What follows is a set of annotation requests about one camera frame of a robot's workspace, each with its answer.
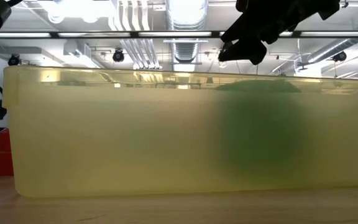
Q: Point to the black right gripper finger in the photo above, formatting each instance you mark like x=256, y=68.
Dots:
x=247, y=31
x=247, y=51

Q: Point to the green foam die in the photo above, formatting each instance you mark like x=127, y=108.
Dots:
x=259, y=133

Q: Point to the yellow translucent plastic bin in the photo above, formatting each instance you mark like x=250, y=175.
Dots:
x=104, y=140

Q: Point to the black ceiling spotlight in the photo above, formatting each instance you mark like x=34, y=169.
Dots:
x=13, y=60
x=339, y=56
x=118, y=56

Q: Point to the long silver ceiling pipe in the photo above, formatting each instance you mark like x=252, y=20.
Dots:
x=328, y=48

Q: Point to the black linear ceiling light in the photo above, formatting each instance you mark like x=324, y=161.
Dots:
x=134, y=34

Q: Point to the silver round ventilation duct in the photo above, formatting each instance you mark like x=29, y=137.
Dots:
x=186, y=49

